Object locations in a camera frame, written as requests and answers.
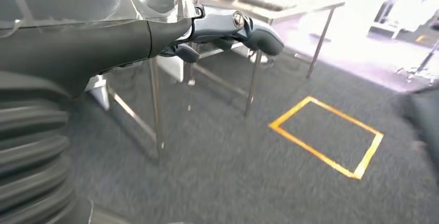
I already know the steel workbench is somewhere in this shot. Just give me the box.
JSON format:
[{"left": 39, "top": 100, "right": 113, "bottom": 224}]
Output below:
[{"left": 82, "top": 56, "right": 165, "bottom": 163}]

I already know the white desk panel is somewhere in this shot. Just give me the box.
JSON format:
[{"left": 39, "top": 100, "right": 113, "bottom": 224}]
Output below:
[{"left": 157, "top": 55, "right": 185, "bottom": 83}]

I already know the yellow floor tape square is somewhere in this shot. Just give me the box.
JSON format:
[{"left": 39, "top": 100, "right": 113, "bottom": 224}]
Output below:
[{"left": 268, "top": 95, "right": 384, "bottom": 180}]

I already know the black silver humanoid robot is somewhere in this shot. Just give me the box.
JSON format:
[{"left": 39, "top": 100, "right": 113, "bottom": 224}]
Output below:
[{"left": 394, "top": 85, "right": 439, "bottom": 182}]

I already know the steel frame table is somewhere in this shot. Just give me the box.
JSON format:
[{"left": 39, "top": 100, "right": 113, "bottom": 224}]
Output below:
[
  {"left": 202, "top": 0, "right": 345, "bottom": 79},
  {"left": 186, "top": 42, "right": 263, "bottom": 117}
]

